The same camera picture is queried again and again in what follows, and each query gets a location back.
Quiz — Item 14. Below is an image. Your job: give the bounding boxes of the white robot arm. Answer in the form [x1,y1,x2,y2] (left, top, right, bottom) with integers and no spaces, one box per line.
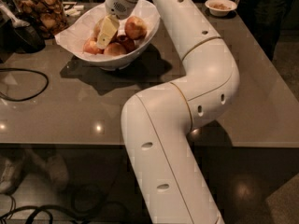
[105,0,240,224]

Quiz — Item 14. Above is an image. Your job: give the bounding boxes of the white paper liner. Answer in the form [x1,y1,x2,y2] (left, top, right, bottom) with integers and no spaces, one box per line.
[55,4,107,63]

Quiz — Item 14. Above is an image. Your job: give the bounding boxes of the black appliance at left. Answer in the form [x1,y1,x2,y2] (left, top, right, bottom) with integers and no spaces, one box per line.
[0,1,46,53]

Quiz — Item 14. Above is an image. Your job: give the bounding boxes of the black cable on table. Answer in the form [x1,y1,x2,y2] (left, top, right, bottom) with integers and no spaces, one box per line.
[0,67,50,103]

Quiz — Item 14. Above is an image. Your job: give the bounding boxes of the small white dish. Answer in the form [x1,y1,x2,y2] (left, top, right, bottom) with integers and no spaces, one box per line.
[205,0,237,17]

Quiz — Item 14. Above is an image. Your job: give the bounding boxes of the small red apple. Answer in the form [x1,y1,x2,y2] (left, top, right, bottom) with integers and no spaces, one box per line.
[117,35,135,53]

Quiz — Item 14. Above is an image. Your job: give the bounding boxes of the white ceramic bowl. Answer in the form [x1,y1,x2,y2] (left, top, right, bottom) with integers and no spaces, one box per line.
[62,0,162,72]

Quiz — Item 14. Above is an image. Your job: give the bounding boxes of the middle front apple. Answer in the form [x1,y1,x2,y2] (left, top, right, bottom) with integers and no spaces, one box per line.
[104,42,127,56]

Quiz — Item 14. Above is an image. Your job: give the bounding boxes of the black cables on floor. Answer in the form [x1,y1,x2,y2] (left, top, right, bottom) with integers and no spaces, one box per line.
[0,194,129,224]

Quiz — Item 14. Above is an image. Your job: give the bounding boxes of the glass jar of chips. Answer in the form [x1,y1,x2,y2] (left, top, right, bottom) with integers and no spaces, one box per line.
[13,0,68,39]

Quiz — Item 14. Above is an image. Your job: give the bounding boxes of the left front apple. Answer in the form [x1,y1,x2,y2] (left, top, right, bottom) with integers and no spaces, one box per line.
[83,37,103,55]

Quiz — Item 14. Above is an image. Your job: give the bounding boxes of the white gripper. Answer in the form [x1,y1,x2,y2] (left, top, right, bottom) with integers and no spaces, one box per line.
[97,0,138,49]

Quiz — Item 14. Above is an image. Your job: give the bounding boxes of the white items behind bowl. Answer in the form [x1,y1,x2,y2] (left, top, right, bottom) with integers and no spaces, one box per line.
[64,4,85,17]

